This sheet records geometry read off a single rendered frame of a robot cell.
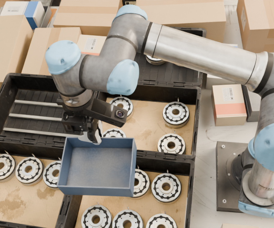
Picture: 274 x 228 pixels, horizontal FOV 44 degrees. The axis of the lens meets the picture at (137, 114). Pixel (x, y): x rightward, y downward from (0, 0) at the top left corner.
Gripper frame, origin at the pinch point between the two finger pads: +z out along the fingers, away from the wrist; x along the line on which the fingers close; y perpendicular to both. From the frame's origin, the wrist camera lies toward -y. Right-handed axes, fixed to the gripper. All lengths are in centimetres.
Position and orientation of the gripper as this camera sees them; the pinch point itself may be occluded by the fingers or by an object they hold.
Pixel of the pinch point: (100, 140)
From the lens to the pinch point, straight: 99.7
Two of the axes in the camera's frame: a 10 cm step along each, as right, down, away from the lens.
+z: 0.9, 5.9, 8.0
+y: -9.9, -0.6, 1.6
